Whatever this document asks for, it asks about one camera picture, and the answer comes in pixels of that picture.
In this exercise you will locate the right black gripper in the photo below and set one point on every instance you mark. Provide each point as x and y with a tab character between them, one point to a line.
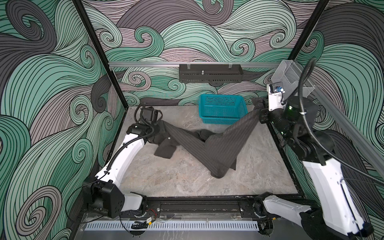
268	117

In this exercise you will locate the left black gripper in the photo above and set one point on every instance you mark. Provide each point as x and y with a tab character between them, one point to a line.
159	124

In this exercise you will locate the teal plastic basket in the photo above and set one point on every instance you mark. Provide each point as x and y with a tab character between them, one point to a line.
221	109

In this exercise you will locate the dark pinstriped long sleeve shirt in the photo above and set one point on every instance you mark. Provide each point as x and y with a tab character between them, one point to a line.
217	152

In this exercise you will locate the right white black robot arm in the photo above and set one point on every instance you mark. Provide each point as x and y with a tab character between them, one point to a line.
337	218

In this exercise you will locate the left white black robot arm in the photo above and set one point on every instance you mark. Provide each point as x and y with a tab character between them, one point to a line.
102	193

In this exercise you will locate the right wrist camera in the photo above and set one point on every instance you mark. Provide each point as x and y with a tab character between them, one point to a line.
275	96

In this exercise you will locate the clear plastic wall bin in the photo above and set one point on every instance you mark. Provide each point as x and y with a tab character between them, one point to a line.
286	78

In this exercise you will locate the aluminium back wall rail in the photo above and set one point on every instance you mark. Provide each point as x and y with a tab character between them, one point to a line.
152	64

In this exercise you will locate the aluminium wall rail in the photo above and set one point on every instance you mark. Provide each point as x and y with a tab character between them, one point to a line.
152	64
373	156

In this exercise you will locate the black perforated wall tray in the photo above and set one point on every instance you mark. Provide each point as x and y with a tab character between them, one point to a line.
213	74

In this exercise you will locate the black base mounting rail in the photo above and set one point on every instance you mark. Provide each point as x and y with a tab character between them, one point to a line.
245	206

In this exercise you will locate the aluminium right wall rail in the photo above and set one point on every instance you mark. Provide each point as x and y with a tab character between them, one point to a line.
373	156

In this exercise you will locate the right black frame post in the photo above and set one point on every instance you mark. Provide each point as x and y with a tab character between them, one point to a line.
309	26

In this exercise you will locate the black frame post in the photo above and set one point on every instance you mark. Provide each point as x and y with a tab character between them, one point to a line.
95	41
309	26

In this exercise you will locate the white slotted cable duct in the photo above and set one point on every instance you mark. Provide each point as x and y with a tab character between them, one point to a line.
176	225

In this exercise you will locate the left black frame post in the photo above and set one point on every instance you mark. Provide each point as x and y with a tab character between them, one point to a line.
95	41

